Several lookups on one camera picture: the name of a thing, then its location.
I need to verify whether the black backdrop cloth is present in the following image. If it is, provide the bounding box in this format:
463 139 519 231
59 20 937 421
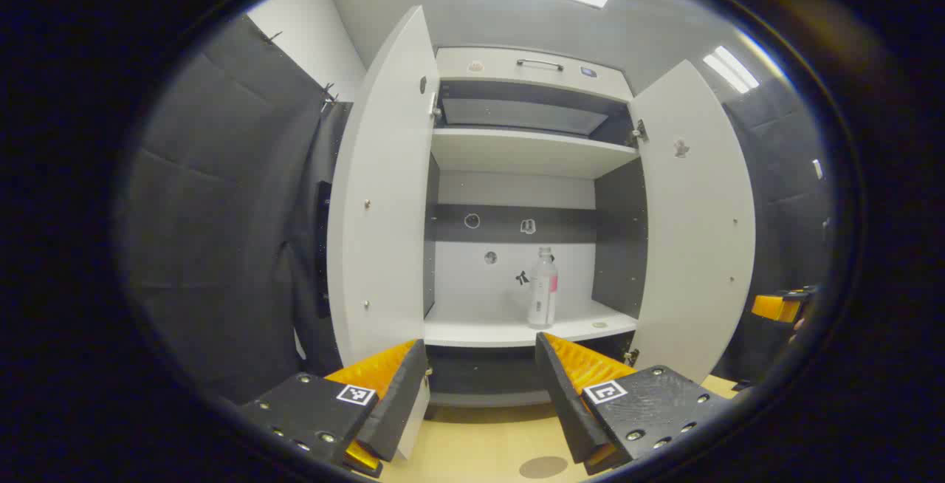
720 77 835 388
118 14 355 406

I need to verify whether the white cabinet drawer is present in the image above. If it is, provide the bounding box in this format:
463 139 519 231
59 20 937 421
436 47 634 102

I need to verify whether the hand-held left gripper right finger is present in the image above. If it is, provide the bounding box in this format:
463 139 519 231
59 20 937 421
535 332 733 476

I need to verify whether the clear bottle with pink label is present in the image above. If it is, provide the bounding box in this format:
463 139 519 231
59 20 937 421
527 247 560 329

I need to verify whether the white cabinet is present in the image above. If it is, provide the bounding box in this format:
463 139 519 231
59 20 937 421
425 46 650 410

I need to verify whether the black left door handle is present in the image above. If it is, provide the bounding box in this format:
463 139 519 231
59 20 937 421
316 180 333 319

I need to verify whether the white cabinet door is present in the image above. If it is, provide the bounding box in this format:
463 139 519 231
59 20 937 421
628 60 757 386
327 4 441 462

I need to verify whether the round grey coaster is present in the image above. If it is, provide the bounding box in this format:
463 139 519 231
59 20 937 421
518 456 569 480

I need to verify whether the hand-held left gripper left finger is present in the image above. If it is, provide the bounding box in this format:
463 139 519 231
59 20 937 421
238 338 431 479

